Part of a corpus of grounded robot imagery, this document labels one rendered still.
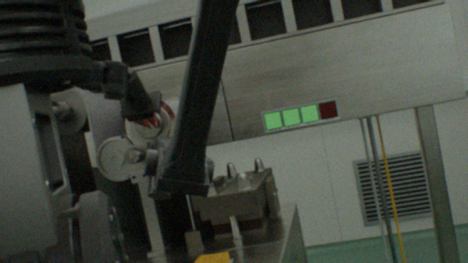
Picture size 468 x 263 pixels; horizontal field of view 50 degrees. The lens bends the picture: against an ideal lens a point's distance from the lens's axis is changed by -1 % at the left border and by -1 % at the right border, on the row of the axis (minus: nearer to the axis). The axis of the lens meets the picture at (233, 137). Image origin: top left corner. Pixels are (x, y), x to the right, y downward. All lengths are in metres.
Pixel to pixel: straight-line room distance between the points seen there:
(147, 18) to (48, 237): 1.46
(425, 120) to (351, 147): 2.20
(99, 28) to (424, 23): 1.07
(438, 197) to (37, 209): 1.64
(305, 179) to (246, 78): 2.44
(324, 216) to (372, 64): 2.57
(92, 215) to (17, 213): 0.05
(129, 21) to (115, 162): 0.56
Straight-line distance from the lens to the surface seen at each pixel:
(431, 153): 1.86
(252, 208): 1.33
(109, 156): 1.46
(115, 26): 1.82
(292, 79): 1.66
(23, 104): 0.36
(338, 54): 1.66
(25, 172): 0.36
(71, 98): 1.51
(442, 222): 1.91
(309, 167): 4.03
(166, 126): 1.39
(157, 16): 1.77
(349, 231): 4.13
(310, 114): 1.65
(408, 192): 4.09
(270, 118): 1.66
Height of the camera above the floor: 1.24
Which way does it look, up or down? 3 degrees down
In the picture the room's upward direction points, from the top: 11 degrees counter-clockwise
